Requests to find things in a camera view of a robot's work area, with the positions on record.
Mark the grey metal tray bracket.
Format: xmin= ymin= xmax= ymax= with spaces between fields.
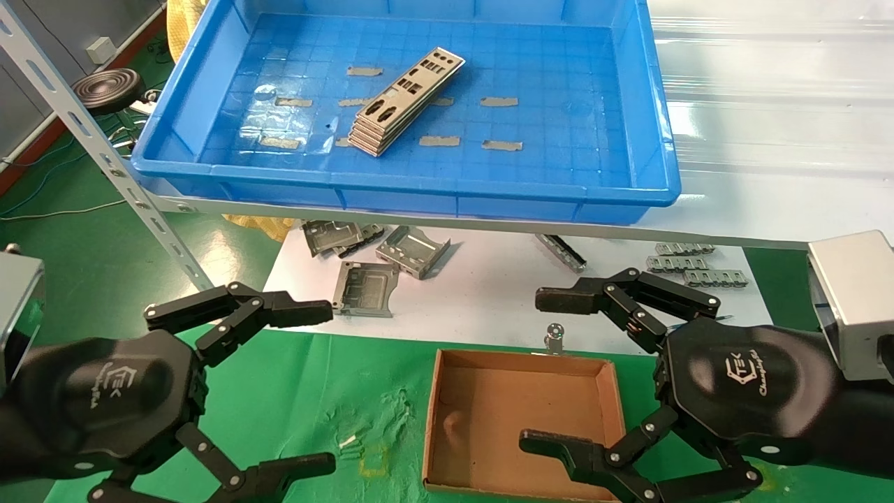
xmin=375 ymin=225 xmax=452 ymax=281

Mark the black round stool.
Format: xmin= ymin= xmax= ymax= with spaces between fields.
xmin=71 ymin=68 xmax=146 ymax=117

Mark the white paper sheet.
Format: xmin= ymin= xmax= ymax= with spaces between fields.
xmin=250 ymin=225 xmax=775 ymax=357

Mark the grey metal shelf beam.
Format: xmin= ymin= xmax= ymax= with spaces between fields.
xmin=136 ymin=178 xmax=818 ymax=251

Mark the flat grey metal plate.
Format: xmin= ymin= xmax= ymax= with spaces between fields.
xmin=331 ymin=261 xmax=401 ymax=319

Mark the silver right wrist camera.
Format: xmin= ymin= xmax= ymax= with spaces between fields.
xmin=807 ymin=229 xmax=894 ymax=383

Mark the blue plastic tray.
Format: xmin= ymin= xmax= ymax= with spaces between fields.
xmin=131 ymin=0 xmax=682 ymax=226

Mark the long perforated metal rail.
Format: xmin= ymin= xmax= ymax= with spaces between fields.
xmin=534 ymin=234 xmax=587 ymax=274

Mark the perforated grey shelf post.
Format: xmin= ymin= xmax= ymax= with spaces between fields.
xmin=0 ymin=2 xmax=214 ymax=293

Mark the stack of grey metal plates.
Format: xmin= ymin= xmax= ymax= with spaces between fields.
xmin=347 ymin=78 xmax=458 ymax=157

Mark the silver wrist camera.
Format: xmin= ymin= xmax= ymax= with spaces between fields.
xmin=807 ymin=229 xmax=894 ymax=383
xmin=0 ymin=245 xmax=46 ymax=392

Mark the brown cardboard box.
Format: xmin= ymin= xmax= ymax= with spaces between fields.
xmin=423 ymin=348 xmax=635 ymax=502

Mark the grey bent metal bracket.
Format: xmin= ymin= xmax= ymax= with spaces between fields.
xmin=302 ymin=220 xmax=365 ymax=258

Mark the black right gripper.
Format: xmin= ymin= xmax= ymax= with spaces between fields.
xmin=519 ymin=268 xmax=894 ymax=503

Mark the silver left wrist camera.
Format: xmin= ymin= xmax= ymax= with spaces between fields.
xmin=0 ymin=245 xmax=46 ymax=392

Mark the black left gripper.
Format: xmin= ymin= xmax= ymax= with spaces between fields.
xmin=0 ymin=282 xmax=337 ymax=503

